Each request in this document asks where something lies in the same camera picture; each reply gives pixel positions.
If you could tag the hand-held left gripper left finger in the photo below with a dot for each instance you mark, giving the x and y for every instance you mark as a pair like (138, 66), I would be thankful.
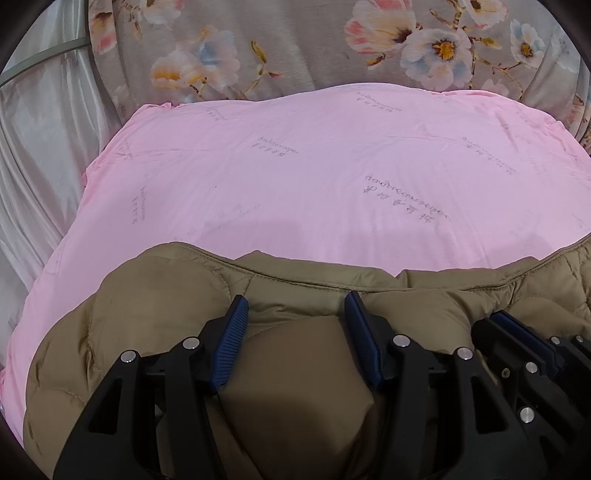
(228, 346)

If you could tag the grey curtain rod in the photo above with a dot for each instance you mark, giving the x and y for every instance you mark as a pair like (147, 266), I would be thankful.
(44, 57)

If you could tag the olive quilted jacket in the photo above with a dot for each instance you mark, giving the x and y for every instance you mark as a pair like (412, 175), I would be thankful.
(295, 360)

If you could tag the pink bed sheet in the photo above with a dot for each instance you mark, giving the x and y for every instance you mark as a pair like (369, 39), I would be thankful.
(300, 175)

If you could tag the white curtain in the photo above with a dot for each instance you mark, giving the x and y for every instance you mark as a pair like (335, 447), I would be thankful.
(41, 152)

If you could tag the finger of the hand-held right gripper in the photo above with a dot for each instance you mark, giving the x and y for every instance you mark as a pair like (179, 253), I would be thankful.
(521, 330)
(575, 350)

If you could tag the grey floral blanket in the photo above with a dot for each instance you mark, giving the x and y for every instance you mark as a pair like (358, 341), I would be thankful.
(295, 41)

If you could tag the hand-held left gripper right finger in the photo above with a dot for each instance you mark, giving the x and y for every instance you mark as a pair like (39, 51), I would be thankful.
(364, 341)

